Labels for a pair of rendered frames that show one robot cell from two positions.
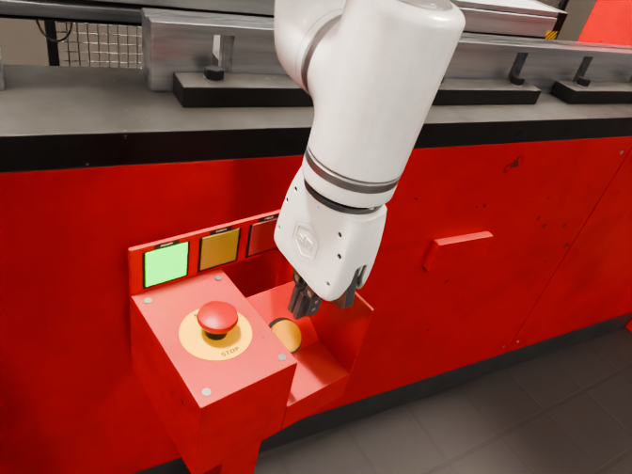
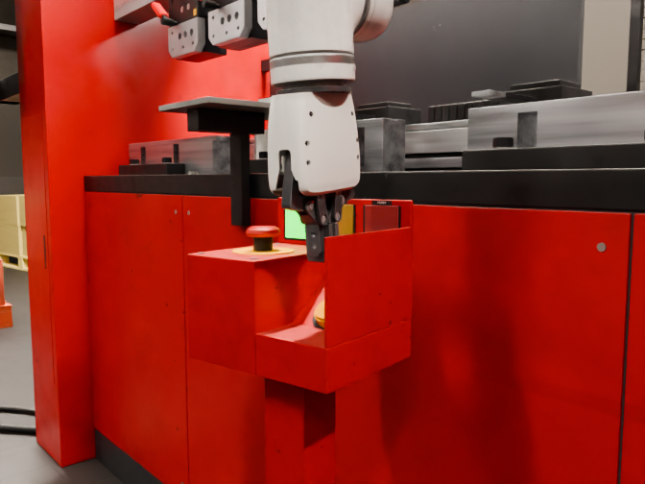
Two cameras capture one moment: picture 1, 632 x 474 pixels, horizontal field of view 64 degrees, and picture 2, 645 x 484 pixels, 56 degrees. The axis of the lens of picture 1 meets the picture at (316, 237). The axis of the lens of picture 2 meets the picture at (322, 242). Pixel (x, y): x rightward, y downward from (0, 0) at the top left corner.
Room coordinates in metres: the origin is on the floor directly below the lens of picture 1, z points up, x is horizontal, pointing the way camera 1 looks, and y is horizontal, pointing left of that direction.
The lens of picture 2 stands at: (0.33, -0.63, 0.86)
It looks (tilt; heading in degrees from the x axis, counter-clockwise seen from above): 6 degrees down; 83
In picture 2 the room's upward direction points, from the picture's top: straight up
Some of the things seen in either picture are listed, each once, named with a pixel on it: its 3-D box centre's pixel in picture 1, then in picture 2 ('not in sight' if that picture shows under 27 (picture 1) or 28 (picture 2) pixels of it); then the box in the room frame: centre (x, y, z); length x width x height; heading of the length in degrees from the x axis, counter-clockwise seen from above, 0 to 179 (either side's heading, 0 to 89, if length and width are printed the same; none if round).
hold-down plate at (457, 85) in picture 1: (474, 91); not in sight; (0.97, -0.22, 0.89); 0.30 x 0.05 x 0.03; 124
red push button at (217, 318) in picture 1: (216, 324); (263, 241); (0.35, 0.07, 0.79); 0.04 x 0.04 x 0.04
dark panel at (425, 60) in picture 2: not in sight; (389, 89); (0.74, 1.12, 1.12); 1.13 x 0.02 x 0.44; 124
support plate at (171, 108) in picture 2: not in sight; (244, 109); (0.32, 0.56, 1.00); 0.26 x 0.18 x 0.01; 34
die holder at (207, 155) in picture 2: not in sight; (177, 157); (0.14, 1.09, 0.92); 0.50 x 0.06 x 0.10; 124
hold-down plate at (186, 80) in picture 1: (277, 89); (571, 157); (0.74, 0.11, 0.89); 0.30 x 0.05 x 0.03; 124
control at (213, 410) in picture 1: (247, 330); (299, 279); (0.39, 0.05, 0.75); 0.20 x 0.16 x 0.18; 135
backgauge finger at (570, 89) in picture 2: not in sight; (524, 94); (0.81, 0.40, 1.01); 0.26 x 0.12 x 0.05; 34
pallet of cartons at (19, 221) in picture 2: not in sight; (58, 230); (-1.57, 5.73, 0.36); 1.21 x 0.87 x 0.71; 128
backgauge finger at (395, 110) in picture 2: not in sight; (363, 113); (0.59, 0.73, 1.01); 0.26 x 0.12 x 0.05; 34
